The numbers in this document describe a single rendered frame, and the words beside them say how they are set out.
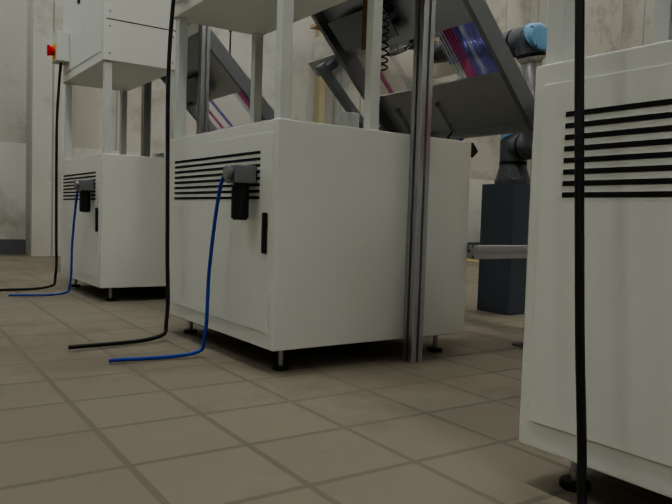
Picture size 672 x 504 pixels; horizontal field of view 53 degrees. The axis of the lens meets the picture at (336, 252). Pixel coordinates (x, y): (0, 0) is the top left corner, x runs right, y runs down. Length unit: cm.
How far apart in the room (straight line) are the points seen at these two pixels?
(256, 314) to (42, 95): 442
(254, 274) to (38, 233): 425
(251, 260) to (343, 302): 26
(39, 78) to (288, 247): 448
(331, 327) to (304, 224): 28
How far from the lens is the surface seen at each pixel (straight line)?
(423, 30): 191
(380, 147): 181
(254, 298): 172
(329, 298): 173
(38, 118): 590
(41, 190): 587
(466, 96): 238
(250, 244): 174
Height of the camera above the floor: 39
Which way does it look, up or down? 3 degrees down
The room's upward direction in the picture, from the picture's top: 2 degrees clockwise
